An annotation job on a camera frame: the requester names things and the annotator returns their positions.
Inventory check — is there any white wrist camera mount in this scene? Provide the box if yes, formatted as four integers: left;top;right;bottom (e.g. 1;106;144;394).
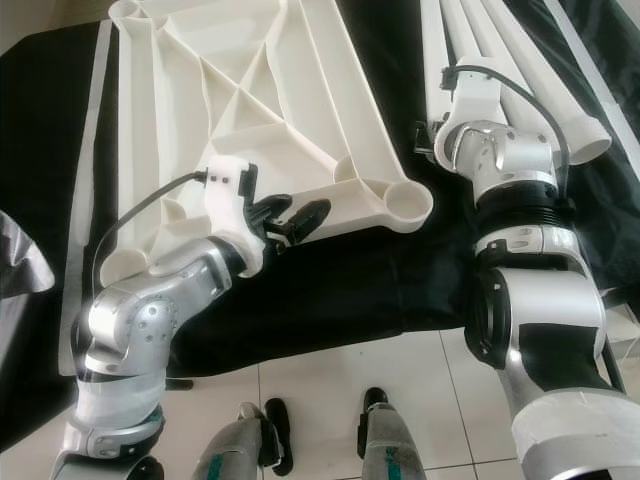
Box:
205;155;266;277
435;75;501;137

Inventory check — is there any white tape strip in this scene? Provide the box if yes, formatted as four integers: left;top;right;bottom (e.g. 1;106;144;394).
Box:
545;0;640;171
59;20;114;377

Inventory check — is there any black table cover sheet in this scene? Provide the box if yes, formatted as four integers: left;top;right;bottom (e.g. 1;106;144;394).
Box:
0;0;640;453

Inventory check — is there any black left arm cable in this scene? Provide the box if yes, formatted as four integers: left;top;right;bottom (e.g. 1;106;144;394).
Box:
88;170;209;306

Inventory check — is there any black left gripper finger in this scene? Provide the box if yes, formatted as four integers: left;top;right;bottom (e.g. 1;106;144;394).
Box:
288;198;333;245
252;194;295;229

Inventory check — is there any robot right leg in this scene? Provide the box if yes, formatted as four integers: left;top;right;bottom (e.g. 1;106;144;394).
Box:
357;388;427;480

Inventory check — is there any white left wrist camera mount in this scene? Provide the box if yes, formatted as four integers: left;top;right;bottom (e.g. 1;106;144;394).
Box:
205;155;266;277

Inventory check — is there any white plastic table top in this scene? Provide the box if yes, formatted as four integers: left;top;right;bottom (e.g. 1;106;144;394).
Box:
108;0;434;289

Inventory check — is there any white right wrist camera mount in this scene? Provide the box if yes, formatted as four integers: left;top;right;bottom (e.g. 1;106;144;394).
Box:
435;75;501;137

